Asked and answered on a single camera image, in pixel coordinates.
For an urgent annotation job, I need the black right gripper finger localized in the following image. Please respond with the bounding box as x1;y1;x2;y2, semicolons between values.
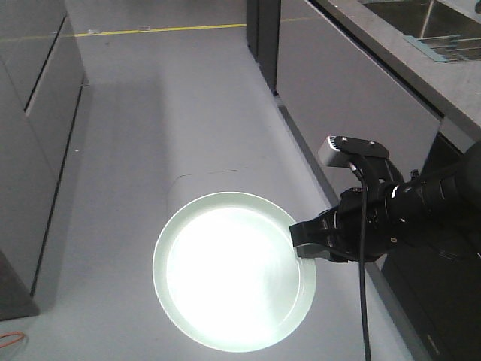
295;243;348;262
289;216;338;248

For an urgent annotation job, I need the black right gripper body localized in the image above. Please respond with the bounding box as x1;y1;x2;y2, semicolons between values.
327;184;408;262

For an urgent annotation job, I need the light green round plate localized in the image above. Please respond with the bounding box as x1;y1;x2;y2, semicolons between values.
152;192;316;353

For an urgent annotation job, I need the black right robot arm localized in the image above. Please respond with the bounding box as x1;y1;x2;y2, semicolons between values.
289;135;480;262

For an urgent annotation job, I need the teal metal drying rack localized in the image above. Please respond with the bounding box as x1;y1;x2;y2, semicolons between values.
404;35;480;63

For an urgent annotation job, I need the grey kitchen island counter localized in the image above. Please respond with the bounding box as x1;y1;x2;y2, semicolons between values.
247;1;480;360

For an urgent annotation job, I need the stainless steel sink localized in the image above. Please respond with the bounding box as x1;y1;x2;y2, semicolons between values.
361;1;480;38

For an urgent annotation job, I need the grey kitchen cabinet left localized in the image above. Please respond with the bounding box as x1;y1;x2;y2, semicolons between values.
1;1;86;320

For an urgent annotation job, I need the black camera cable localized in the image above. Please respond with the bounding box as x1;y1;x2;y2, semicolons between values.
347;156;373;361

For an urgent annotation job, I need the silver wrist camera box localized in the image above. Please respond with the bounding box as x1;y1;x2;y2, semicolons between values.
318;135;390;168

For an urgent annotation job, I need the orange cable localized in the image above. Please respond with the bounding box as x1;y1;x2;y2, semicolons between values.
0;332;28;358

